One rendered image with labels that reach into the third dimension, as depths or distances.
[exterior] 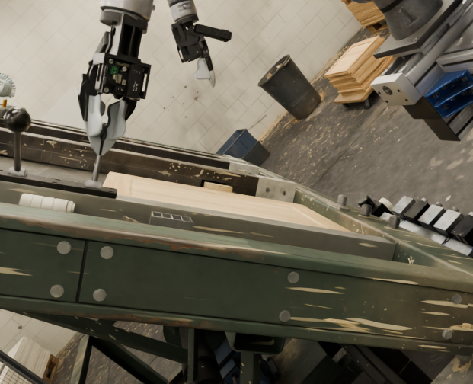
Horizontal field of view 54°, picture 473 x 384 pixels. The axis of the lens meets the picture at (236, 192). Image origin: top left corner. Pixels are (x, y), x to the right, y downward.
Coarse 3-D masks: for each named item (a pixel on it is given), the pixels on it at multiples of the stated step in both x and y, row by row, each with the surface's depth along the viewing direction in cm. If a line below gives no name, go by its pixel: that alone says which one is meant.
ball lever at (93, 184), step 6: (102, 126) 81; (102, 132) 81; (102, 156) 81; (96, 162) 80; (96, 168) 80; (96, 174) 79; (90, 180) 78; (96, 180) 79; (90, 186) 78; (96, 186) 78
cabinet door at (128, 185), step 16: (112, 176) 118; (128, 176) 124; (128, 192) 99; (144, 192) 105; (160, 192) 110; (176, 192) 115; (192, 192) 121; (208, 192) 127; (224, 192) 132; (208, 208) 101; (224, 208) 106; (240, 208) 111; (256, 208) 116; (272, 208) 121; (288, 208) 128; (304, 208) 132; (304, 224) 106; (320, 224) 110; (336, 224) 114
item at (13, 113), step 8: (8, 112) 68; (16, 112) 68; (24, 112) 69; (8, 120) 68; (16, 120) 68; (24, 120) 69; (8, 128) 69; (16, 128) 69; (24, 128) 70; (16, 136) 71; (16, 144) 72; (16, 152) 73; (16, 160) 74; (16, 168) 75; (24, 176) 76
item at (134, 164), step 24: (0, 144) 127; (24, 144) 128; (48, 144) 129; (72, 144) 130; (120, 168) 134; (144, 168) 136; (168, 168) 137; (192, 168) 138; (216, 168) 142; (240, 192) 142; (264, 192) 144; (288, 192) 146
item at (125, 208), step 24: (0, 192) 74; (24, 192) 74; (48, 192) 75; (72, 192) 76; (120, 216) 78; (144, 216) 79; (192, 216) 81; (216, 216) 82; (240, 216) 85; (264, 240) 84; (288, 240) 85; (312, 240) 86; (336, 240) 87; (360, 240) 88; (384, 240) 91
